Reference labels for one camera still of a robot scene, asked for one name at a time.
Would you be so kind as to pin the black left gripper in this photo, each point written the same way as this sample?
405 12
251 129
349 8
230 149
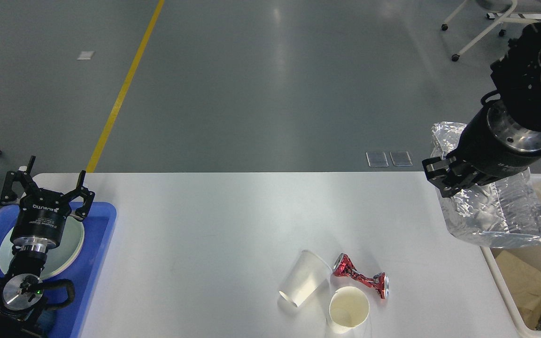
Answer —
40 225

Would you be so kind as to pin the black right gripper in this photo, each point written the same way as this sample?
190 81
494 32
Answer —
491 147

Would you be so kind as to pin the silver foil bag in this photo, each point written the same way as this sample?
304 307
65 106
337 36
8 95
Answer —
504 214

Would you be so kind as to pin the light green plate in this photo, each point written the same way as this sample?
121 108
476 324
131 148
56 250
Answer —
58 259

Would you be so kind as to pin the brown paper bag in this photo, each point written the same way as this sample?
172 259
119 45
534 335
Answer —
524 284

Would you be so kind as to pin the red foil wrapper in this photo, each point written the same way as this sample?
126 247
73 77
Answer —
343 267

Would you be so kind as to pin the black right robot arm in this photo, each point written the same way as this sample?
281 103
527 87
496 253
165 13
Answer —
517 78

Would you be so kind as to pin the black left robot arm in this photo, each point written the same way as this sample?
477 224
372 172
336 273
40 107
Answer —
24 295

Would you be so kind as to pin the blue plastic tray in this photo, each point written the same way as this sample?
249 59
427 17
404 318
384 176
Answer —
84 271

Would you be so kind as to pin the floor outlet cover right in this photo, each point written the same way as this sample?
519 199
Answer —
401 158

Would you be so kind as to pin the floor outlet cover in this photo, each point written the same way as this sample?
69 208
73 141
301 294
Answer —
377 159
401 158

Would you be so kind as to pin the floor outlet cover left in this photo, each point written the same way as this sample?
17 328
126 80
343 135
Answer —
377 159

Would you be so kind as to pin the upright white paper cup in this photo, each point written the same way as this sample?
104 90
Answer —
349 307

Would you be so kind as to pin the tipped white paper cup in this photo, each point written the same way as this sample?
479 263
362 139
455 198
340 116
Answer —
306 275

